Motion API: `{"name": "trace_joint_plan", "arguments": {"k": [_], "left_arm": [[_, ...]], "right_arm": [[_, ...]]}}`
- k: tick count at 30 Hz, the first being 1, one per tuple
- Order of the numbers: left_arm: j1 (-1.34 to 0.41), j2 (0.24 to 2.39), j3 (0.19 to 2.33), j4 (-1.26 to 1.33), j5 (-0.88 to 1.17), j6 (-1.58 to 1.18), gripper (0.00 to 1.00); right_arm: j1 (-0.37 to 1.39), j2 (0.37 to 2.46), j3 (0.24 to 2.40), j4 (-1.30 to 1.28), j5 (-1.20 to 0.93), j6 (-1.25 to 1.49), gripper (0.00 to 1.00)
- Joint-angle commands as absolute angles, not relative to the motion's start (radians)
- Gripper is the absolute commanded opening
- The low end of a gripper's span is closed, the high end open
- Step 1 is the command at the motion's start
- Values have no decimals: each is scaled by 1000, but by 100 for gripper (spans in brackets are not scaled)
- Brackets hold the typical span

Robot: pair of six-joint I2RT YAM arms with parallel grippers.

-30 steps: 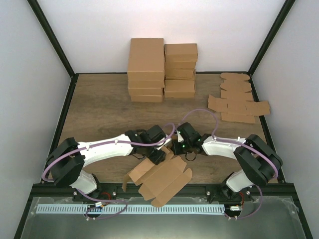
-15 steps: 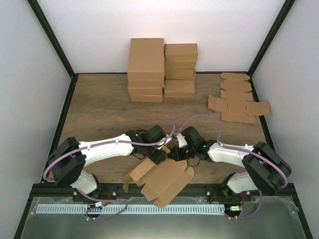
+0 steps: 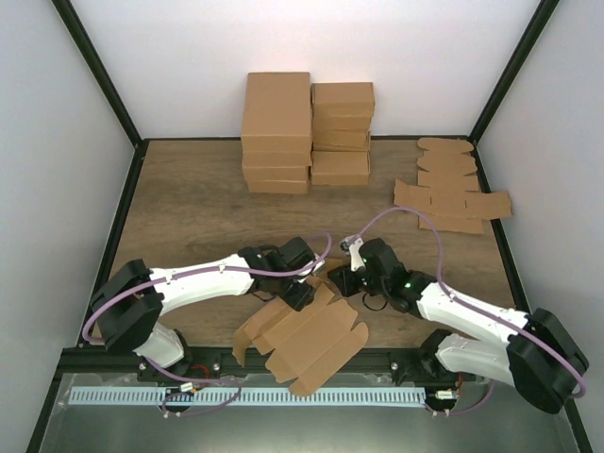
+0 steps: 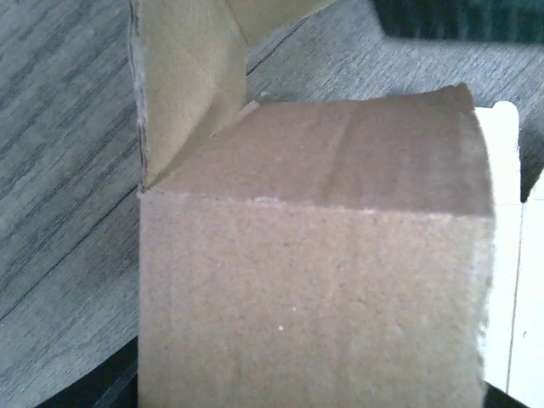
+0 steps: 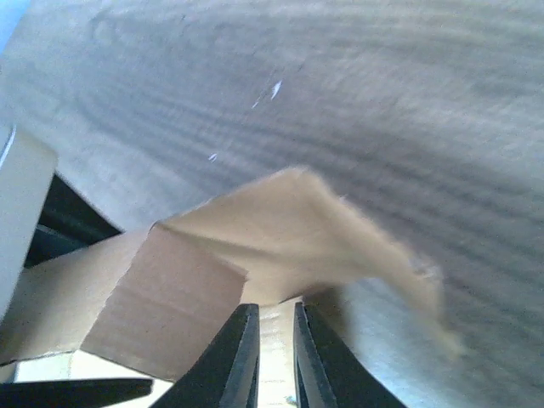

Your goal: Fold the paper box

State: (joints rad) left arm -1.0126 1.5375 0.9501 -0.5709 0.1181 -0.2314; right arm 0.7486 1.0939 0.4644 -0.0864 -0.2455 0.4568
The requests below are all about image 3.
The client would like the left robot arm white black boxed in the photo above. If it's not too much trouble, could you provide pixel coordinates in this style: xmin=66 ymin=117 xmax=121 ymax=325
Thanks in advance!
xmin=86 ymin=237 xmax=325 ymax=381

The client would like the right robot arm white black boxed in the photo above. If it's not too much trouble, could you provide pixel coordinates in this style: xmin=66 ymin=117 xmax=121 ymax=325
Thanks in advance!
xmin=327 ymin=236 xmax=589 ymax=414

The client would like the bottom large folded box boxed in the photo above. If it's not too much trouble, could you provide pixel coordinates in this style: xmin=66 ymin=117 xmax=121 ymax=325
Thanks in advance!
xmin=246 ymin=180 xmax=310 ymax=194

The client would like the bottom small folded box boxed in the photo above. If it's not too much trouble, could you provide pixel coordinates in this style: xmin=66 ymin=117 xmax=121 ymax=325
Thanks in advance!
xmin=310 ymin=151 xmax=371 ymax=186

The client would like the top small folded cardboard box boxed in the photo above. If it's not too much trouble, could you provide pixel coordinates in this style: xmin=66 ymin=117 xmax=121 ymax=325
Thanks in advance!
xmin=311 ymin=82 xmax=376 ymax=117

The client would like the top large folded cardboard box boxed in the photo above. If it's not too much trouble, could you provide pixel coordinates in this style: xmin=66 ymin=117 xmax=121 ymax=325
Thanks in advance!
xmin=241 ymin=72 xmax=311 ymax=153

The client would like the stack of flat cardboard blanks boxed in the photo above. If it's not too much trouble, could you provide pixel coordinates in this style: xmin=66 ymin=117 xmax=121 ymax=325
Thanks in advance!
xmin=394 ymin=137 xmax=512 ymax=234

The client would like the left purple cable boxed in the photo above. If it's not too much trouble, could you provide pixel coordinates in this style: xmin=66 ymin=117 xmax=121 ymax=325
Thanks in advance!
xmin=82 ymin=231 xmax=334 ymax=420

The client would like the purple cable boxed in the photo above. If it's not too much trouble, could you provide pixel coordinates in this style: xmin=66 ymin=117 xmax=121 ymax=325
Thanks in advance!
xmin=351 ymin=206 xmax=589 ymax=419
xmin=82 ymin=231 xmax=334 ymax=420

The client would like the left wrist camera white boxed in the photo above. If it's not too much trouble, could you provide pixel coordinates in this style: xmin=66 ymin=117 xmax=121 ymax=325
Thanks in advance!
xmin=309 ymin=260 xmax=326 ymax=276

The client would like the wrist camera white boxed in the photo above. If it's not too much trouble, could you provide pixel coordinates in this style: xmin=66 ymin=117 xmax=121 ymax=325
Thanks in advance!
xmin=309 ymin=260 xmax=326 ymax=276
xmin=340 ymin=234 xmax=365 ymax=272

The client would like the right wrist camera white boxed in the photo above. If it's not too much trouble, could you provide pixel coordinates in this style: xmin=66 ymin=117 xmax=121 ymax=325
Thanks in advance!
xmin=340 ymin=234 xmax=365 ymax=272

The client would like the grey metal base plate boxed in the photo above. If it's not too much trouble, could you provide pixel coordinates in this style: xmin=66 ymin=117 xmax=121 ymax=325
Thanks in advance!
xmin=40 ymin=375 xmax=579 ymax=452

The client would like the light blue slotted cable duct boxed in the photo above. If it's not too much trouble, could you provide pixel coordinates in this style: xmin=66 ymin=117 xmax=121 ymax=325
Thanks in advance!
xmin=68 ymin=386 xmax=426 ymax=409

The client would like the black aluminium frame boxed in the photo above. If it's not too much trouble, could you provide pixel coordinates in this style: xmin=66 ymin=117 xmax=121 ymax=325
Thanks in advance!
xmin=25 ymin=0 xmax=596 ymax=453

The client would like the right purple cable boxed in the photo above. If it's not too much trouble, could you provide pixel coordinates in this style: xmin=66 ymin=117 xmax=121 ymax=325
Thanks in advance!
xmin=351 ymin=206 xmax=589 ymax=419

